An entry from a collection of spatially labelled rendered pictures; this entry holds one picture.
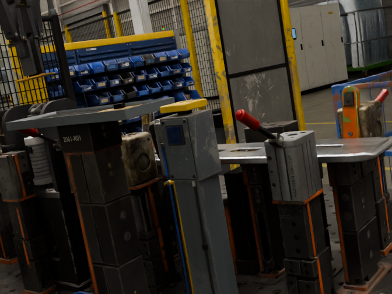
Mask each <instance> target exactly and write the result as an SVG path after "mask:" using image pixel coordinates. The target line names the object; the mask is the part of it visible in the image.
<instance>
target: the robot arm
mask: <svg viewBox="0 0 392 294"><path fill-rule="evenodd" d="M0 24H1V27H2V30H3V33H4V35H5V38H6V39H7V40H11V41H10V43H11V44H15V45H16V49H17V54H18V57H19V58H20V63H21V66H22V71H23V76H29V75H33V74H36V73H37V71H39V72H40V74H42V73H45V72H44V67H43V63H42V60H41V52H40V48H39V44H38V40H40V39H41V38H42V37H43V36H44V33H43V24H42V18H41V9H40V0H0ZM10 32H11V33H10ZM25 37H26V40H25Z"/></svg>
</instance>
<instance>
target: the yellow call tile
mask: <svg viewBox="0 0 392 294"><path fill-rule="evenodd" d="M206 105H207V100H206V99H197V100H187V101H180V102H177V103H173V104H168V105H165V106H162V107H160V112H161V113H173V112H177V115H178V116H181V115H186V114H191V113H193V112H192V109H196V108H199V107H202V106H206Z"/></svg>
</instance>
